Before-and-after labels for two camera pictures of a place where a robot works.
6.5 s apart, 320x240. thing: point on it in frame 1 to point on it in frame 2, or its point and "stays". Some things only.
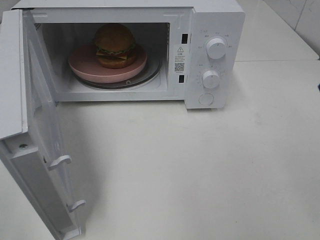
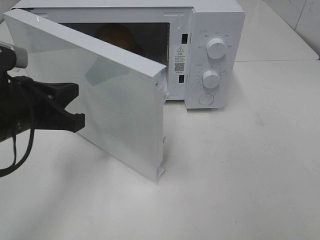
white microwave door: (32, 142) to (122, 95)
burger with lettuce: (115, 46) stays
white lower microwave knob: (211, 79) stays
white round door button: (206, 99) stays
